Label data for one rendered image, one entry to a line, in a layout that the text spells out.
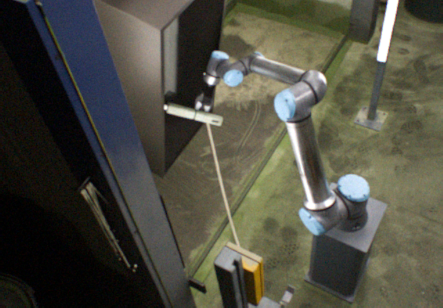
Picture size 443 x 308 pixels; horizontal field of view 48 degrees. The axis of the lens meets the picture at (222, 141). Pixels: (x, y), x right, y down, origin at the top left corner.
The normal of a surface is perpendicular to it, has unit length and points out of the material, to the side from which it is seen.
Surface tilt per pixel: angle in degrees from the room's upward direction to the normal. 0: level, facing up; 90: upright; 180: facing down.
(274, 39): 0
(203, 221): 0
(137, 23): 89
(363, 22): 90
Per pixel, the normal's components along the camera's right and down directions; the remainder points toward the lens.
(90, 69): 0.86, 0.34
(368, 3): -0.51, 0.69
